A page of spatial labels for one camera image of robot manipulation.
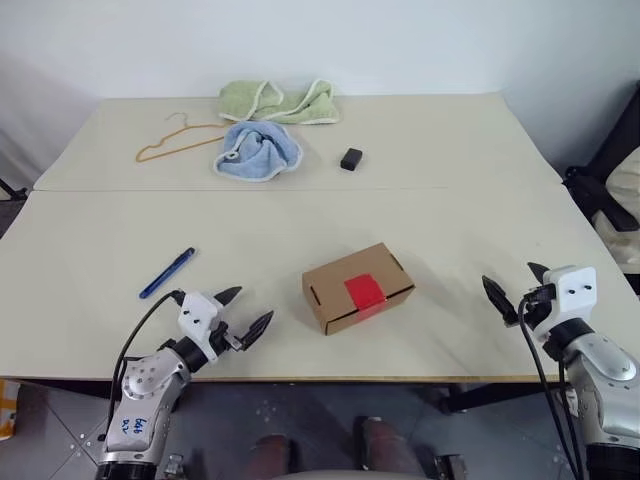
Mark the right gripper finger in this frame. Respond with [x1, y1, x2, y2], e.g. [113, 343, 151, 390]
[481, 274, 519, 328]
[527, 261, 550, 289]

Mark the black tripod stand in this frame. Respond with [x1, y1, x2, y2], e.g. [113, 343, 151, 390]
[0, 177, 29, 202]

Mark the tan wire clothes hanger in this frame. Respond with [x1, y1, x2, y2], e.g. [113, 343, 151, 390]
[134, 112, 229, 165]

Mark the light blue towel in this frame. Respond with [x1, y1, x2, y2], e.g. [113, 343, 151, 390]
[213, 119, 305, 182]

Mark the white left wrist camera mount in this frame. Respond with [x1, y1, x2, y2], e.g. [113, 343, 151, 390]
[176, 292, 226, 362]

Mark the green towel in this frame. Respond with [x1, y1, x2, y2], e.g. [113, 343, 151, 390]
[217, 78, 345, 126]

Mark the small black box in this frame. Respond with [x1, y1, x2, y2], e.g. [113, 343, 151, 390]
[339, 146, 365, 171]

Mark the cream cushion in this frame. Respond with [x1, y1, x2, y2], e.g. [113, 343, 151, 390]
[591, 149, 640, 275]

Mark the red tape strip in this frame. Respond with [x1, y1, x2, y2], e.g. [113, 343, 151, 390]
[343, 272, 389, 318]

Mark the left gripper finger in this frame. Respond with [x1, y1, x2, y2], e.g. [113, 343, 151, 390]
[213, 285, 244, 308]
[238, 309, 276, 352]

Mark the grey robot torso edge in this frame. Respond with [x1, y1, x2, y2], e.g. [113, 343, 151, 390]
[292, 467, 419, 480]

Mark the brown cardboard box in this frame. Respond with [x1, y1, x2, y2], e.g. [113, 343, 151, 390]
[301, 242, 417, 337]

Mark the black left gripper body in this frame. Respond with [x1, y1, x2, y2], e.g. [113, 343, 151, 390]
[211, 321, 251, 355]

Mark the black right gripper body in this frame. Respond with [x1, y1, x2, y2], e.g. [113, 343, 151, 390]
[518, 282, 556, 330]

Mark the blue pen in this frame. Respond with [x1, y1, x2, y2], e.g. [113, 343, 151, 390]
[138, 246, 197, 300]

